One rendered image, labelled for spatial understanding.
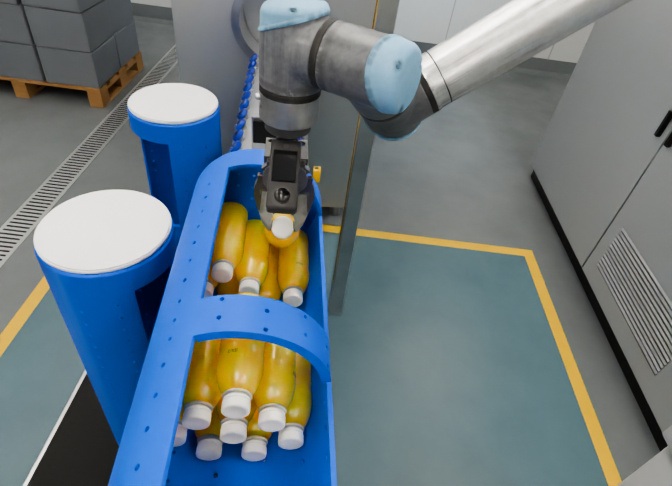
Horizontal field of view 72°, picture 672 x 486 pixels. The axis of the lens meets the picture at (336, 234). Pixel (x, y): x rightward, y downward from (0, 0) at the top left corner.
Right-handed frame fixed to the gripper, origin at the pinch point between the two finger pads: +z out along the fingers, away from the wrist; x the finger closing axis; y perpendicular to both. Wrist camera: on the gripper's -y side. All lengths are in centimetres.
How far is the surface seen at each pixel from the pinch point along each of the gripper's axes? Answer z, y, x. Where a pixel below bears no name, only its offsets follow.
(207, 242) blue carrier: -1.0, -5.8, 12.1
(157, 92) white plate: 17, 86, 43
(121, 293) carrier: 24.7, 5.0, 33.1
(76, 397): 106, 27, 69
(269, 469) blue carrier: 24.1, -31.4, 0.2
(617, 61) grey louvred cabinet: 19, 172, -172
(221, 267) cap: 8.6, -2.0, 10.8
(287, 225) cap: -0.7, -0.1, -0.8
